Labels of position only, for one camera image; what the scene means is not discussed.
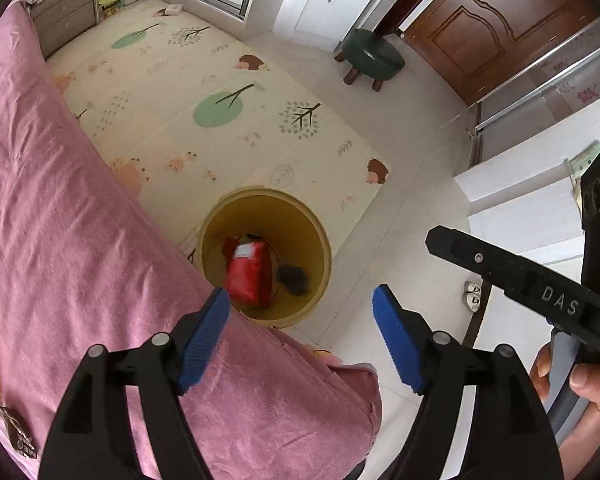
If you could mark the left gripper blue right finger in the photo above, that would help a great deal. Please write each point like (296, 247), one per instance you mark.
(510, 435)

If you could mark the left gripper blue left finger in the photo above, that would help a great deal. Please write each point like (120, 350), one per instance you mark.
(91, 434)

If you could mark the red snack wrapper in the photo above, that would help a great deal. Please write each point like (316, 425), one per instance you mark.
(249, 272)

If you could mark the dark fluffy trash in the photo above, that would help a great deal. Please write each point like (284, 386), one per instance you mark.
(294, 279)

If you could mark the yellow trash bin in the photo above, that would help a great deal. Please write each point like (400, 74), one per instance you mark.
(295, 237)

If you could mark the white slippers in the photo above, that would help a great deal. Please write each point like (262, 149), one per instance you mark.
(472, 296)

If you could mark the pink bed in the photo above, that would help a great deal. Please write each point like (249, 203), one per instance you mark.
(82, 264)

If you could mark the brown wooden door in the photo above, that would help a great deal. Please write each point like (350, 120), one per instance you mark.
(477, 45)

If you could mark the green round stool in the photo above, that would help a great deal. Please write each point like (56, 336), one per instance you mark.
(369, 54)

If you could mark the cartoon play mat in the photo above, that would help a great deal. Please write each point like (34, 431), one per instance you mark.
(185, 114)

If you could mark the grey nightstand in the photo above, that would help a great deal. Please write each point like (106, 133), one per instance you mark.
(57, 22)

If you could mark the small white box on mat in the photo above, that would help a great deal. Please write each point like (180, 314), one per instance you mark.
(173, 9)

